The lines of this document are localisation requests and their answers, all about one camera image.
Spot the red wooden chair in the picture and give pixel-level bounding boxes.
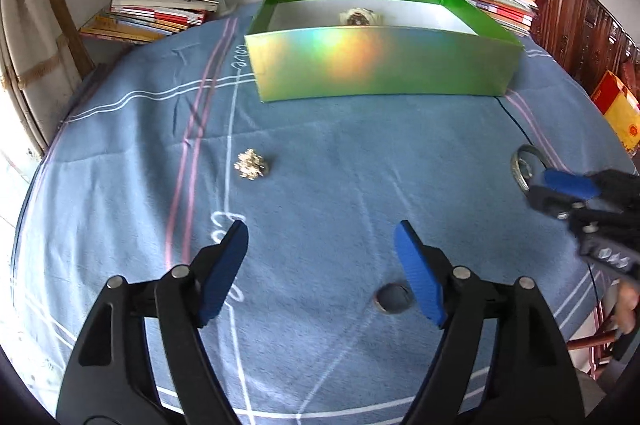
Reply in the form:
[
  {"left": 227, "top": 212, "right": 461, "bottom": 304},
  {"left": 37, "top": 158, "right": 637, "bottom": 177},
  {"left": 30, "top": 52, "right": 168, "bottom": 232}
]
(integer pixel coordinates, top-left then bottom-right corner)
[{"left": 567, "top": 290, "right": 623, "bottom": 381}]

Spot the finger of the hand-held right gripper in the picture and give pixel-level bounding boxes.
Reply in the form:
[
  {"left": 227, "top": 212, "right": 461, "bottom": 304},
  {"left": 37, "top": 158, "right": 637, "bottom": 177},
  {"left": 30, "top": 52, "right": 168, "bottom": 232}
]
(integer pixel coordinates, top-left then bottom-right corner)
[
  {"left": 542, "top": 170, "right": 601, "bottom": 202},
  {"left": 529, "top": 186, "right": 584, "bottom": 220}
]

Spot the gold brooch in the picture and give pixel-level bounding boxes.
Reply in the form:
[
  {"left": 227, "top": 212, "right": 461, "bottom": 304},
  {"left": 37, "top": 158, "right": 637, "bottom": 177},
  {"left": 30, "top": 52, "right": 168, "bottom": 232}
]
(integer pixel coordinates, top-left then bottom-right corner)
[{"left": 234, "top": 148, "right": 273, "bottom": 180}]

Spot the black cable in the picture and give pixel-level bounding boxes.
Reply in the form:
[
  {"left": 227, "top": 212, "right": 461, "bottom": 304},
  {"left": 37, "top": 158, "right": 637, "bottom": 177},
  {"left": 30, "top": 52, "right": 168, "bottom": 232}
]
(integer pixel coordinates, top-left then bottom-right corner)
[{"left": 494, "top": 96, "right": 553, "bottom": 168}]

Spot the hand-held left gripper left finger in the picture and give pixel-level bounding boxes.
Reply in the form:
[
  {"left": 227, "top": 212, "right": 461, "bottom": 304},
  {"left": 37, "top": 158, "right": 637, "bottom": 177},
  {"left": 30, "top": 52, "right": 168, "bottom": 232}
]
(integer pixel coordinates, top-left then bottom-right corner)
[{"left": 56, "top": 220, "right": 249, "bottom": 425}]

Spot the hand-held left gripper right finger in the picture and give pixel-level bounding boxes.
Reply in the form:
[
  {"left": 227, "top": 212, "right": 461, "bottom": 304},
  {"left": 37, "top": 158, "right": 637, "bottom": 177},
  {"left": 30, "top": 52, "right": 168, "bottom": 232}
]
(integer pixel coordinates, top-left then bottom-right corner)
[{"left": 394, "top": 220, "right": 586, "bottom": 425}]

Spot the person's right hand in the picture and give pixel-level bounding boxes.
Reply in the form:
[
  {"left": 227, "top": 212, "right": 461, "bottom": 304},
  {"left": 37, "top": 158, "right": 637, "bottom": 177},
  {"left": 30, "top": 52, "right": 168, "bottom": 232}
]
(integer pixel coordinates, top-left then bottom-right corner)
[{"left": 614, "top": 277, "right": 640, "bottom": 336}]

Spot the window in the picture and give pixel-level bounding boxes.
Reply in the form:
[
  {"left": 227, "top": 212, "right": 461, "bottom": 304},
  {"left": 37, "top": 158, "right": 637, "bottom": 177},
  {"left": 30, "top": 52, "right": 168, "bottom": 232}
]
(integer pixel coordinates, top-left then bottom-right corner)
[{"left": 0, "top": 75, "right": 56, "bottom": 226}]

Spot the green cardboard box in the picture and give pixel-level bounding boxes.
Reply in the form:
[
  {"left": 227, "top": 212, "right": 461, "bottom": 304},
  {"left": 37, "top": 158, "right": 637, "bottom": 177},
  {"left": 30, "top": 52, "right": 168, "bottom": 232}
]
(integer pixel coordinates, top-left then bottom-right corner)
[{"left": 244, "top": 0, "right": 524, "bottom": 104}]

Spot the silver bangle ring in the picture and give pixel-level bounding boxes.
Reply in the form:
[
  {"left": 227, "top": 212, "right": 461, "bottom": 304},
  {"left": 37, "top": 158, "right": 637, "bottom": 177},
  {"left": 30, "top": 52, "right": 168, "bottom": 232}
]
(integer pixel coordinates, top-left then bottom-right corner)
[{"left": 510, "top": 145, "right": 547, "bottom": 192}]

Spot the red wooden headboard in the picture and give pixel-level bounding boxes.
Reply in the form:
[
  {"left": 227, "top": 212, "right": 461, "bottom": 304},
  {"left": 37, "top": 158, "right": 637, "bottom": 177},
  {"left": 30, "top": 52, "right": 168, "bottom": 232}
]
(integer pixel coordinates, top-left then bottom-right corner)
[{"left": 474, "top": 0, "right": 640, "bottom": 156}]

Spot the cream curtain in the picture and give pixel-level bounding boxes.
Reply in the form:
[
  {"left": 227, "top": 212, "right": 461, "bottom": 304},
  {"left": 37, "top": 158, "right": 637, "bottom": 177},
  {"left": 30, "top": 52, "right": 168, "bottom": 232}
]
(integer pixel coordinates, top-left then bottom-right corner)
[{"left": 0, "top": 0, "right": 96, "bottom": 156}]

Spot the stack of colourful books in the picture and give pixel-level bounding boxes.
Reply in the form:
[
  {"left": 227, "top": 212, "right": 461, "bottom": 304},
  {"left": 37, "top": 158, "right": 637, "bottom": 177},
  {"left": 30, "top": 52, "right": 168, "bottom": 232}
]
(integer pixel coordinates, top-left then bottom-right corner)
[{"left": 80, "top": 0, "right": 220, "bottom": 45}]

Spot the red and yellow box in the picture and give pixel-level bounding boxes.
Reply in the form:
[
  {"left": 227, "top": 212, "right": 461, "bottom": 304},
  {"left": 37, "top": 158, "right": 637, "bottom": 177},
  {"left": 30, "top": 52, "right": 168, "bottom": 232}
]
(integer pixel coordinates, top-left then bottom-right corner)
[{"left": 591, "top": 70, "right": 640, "bottom": 153}]

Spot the cream wrist watch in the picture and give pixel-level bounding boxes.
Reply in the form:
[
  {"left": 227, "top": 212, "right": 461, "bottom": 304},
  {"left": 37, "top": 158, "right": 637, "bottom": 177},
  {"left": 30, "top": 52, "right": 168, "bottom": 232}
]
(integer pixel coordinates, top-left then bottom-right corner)
[{"left": 339, "top": 6, "right": 387, "bottom": 27}]

